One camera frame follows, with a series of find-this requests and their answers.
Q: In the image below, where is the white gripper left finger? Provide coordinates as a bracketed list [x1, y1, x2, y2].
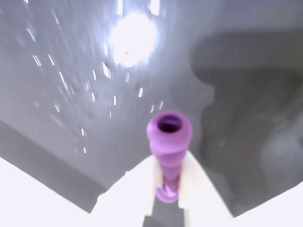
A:
[88, 155, 164, 227]

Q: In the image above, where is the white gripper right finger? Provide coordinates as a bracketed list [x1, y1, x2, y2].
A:
[177, 150, 235, 227]

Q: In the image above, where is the purple rubber pen grip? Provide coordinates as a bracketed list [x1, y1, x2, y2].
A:
[146, 111, 194, 204]

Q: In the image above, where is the dark grey glossy mat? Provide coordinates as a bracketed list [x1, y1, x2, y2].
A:
[0, 0, 303, 227]

